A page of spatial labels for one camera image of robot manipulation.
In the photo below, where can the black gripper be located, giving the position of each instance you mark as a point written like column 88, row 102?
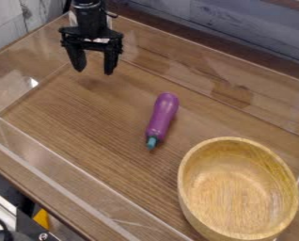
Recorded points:
column 91, row 34

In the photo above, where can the purple toy eggplant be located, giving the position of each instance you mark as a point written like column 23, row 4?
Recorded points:
column 164, row 112

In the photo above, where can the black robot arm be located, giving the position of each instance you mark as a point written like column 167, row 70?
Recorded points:
column 95, row 3

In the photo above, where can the brown wooden bowl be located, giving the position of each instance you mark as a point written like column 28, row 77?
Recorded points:
column 238, row 191

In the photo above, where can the yellow black device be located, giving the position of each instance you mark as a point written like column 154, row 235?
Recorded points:
column 33, row 224

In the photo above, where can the clear acrylic tray wall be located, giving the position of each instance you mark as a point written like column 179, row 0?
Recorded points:
column 77, row 198

